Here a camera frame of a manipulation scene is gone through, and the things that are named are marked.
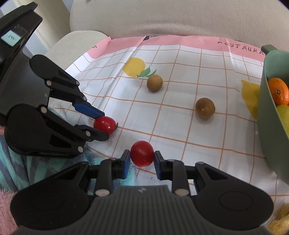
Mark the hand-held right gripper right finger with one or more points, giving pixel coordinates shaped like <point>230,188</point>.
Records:
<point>158,165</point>

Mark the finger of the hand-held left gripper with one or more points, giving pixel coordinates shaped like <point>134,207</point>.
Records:
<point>88,109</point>
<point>97,135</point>

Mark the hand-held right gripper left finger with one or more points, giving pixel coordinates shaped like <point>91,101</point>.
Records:
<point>126,163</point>

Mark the red cherry tomato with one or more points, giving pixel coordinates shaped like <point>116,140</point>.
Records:
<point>105,124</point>
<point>142,153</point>

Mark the green colander bowl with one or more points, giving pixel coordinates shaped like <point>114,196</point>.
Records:
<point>268,140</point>

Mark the large green apple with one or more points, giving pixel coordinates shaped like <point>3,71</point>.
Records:
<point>285,117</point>

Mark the orange mandarin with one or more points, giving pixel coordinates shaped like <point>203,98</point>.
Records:
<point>280,91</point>

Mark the pink white checked cloth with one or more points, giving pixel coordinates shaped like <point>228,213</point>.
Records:
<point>176,126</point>

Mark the brown kiwi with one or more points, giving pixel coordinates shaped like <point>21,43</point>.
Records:
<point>205,107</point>
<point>154,83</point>

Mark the teal patterned blanket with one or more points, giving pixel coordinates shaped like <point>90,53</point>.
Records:
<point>15,167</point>

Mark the pink fluffy cloth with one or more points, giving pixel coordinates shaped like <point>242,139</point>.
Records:
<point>6,207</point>

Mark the beige sofa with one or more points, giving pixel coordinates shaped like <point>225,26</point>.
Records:
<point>180,18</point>

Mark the yellow fluffy cloth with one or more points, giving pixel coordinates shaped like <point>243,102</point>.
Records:
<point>282,221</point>

